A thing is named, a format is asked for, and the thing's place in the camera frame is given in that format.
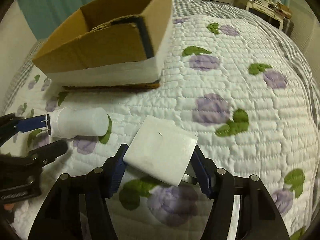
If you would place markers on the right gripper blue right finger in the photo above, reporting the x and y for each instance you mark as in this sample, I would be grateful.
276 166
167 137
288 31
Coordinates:
259 217

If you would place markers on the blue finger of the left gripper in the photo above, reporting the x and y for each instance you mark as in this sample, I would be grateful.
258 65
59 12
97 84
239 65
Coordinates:
12 124
48 153

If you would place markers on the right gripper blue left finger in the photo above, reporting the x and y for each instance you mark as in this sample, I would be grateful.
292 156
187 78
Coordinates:
59 215

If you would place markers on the white handheld device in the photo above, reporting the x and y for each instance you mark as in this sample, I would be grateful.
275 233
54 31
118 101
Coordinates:
68 123

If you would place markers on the white square box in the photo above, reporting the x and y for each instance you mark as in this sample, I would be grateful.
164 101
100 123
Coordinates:
162 150

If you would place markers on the person left hand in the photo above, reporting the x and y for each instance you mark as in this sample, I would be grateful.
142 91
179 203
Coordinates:
9 207

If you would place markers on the white floral quilted mat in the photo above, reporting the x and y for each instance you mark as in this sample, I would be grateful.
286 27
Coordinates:
224 81

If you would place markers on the brown cardboard box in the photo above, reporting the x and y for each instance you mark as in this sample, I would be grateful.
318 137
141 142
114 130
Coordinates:
109 43

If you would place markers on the dark striped suitcase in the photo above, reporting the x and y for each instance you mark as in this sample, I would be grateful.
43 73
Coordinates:
288 26

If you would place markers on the white dressing table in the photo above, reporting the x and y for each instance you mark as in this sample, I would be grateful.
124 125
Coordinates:
273 13

